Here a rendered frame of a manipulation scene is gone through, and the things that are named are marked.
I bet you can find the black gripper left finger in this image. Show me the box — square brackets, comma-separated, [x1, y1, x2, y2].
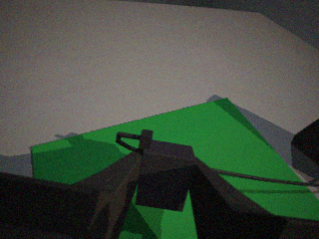
[0, 148, 144, 239]

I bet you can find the green circuit board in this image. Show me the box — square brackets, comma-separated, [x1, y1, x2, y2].
[32, 98, 319, 239]

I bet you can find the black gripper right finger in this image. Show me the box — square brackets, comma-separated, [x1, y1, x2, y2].
[189, 157, 319, 239]

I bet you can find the black square block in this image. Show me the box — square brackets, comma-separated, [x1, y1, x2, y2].
[291, 119, 319, 165]

